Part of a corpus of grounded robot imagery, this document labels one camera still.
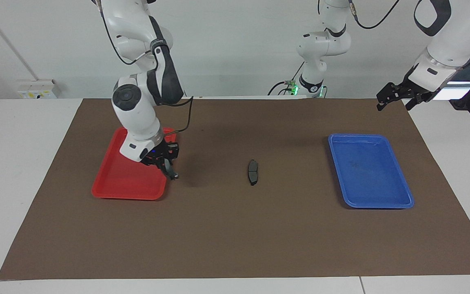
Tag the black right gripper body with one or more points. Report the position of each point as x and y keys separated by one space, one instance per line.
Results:
x=157 y=153

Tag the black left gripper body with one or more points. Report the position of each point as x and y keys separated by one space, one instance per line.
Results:
x=412 y=87

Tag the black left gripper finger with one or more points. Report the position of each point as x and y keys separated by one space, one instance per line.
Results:
x=388 y=94
x=418 y=99

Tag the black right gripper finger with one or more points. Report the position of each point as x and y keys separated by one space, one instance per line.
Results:
x=163 y=166
x=174 y=150

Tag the curved brake shoe grey web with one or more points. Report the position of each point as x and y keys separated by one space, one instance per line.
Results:
x=172 y=173

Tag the dark brake pad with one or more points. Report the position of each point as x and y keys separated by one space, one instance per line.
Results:
x=253 y=172

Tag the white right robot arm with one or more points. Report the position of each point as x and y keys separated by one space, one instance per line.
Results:
x=137 y=106

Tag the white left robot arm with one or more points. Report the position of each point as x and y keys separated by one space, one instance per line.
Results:
x=459 y=36

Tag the red plastic tray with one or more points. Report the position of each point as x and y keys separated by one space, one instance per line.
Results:
x=116 y=179

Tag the blue plastic tray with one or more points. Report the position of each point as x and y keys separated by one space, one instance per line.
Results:
x=371 y=175

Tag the green-lit controller box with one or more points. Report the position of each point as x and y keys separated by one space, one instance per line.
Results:
x=291 y=87

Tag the brown table mat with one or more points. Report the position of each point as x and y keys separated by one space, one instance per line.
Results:
x=235 y=237

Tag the white wall socket box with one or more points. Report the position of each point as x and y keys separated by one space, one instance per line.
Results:
x=39 y=90

